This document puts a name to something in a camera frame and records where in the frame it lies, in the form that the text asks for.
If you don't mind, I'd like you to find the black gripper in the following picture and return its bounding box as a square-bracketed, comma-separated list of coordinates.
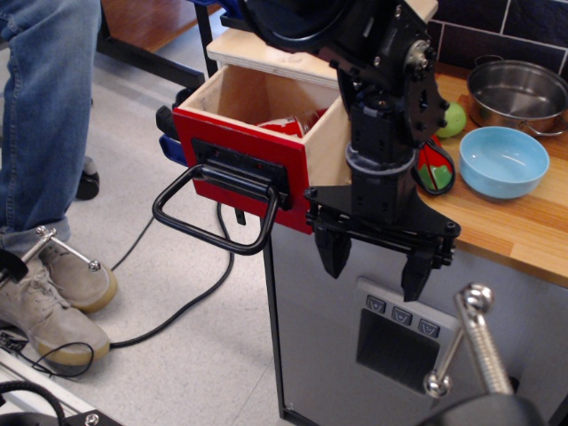
[304, 147, 461, 302]

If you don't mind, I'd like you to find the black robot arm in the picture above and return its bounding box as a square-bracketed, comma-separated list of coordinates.
[238, 1, 461, 302]

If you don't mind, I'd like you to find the red-fronted wooden drawer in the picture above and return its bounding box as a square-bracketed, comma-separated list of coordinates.
[174, 65, 351, 233]

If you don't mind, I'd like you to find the red white item in drawer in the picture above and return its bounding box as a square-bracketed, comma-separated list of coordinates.
[256, 108, 327, 138]

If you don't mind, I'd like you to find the grey cabinet with panel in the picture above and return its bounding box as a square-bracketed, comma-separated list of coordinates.
[264, 225, 567, 425]

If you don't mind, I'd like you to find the red green black toy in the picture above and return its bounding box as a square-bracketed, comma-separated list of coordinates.
[413, 135, 455, 195]

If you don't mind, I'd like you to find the silver clamp screw right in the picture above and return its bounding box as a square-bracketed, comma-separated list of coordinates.
[423, 282, 515, 399]

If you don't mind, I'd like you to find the silver clamp screw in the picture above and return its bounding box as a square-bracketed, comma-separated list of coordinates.
[21, 225, 101, 272]
[423, 282, 515, 399]

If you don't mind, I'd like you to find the light blue bowl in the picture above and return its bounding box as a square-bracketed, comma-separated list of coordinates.
[460, 126, 550, 200]

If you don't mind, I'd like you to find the green ball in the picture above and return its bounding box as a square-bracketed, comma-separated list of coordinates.
[436, 102, 467, 138]

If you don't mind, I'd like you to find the stainless steel pot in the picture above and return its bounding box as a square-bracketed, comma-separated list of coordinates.
[467, 59, 567, 137]

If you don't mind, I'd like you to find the blue black clamp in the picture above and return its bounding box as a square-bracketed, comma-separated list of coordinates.
[155, 88, 193, 167]

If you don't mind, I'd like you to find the beige shoe rear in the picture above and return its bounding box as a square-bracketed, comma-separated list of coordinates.
[39, 244, 117, 313]

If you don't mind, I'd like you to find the beige shoe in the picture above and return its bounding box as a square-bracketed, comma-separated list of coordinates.
[39, 244, 117, 313]
[1, 258, 110, 367]

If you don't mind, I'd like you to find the silver clamp screw left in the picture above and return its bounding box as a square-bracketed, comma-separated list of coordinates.
[21, 225, 101, 272]

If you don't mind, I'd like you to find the beige shoe front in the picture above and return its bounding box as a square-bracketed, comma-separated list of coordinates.
[1, 258, 110, 367]

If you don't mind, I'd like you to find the blue jeans leg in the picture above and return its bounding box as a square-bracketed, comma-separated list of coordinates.
[1, 1, 101, 254]

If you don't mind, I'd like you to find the black metal drawer handle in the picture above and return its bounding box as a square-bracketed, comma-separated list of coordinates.
[152, 163, 281, 256]

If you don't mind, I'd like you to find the thick black cable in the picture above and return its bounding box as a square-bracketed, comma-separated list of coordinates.
[108, 201, 236, 349]

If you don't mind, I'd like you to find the black table frame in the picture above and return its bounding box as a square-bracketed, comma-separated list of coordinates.
[97, 1, 221, 90]

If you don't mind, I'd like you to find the thin black wire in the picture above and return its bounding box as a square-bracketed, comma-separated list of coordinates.
[0, 330, 96, 379]

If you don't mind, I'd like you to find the aluminium rail bottom left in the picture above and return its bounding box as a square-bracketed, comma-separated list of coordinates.
[1, 350, 119, 426]

